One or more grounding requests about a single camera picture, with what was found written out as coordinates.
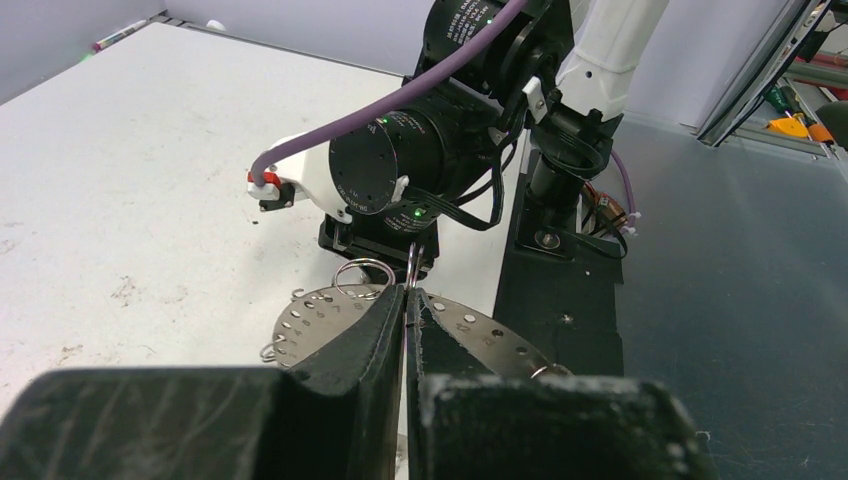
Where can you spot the metal keyring disc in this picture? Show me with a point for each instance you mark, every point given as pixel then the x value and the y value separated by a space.
pixel 314 318

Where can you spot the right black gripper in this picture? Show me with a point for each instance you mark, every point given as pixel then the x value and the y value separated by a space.
pixel 370 239

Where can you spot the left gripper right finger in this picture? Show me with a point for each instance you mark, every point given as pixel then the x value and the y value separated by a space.
pixel 447 437

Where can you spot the aluminium frame rail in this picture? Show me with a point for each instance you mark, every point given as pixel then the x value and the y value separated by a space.
pixel 760 72

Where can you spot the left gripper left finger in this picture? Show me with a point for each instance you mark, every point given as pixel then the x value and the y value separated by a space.
pixel 341 404

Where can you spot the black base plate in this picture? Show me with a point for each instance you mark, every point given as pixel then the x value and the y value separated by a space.
pixel 564 307

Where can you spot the marker pen on rail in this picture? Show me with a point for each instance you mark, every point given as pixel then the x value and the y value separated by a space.
pixel 118 35

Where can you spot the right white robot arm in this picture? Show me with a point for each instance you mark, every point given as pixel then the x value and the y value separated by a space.
pixel 488 73

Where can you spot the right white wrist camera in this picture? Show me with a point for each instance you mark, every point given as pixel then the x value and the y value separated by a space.
pixel 305 175

